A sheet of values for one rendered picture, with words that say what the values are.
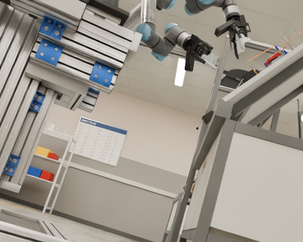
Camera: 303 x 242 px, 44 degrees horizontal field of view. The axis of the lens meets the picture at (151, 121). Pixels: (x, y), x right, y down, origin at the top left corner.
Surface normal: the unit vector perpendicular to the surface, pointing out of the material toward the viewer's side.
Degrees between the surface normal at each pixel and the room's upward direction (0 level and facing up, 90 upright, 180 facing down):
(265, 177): 90
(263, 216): 90
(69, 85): 90
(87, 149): 90
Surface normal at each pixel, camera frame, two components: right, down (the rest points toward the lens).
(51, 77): 0.33, -0.16
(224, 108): -0.04, -0.29
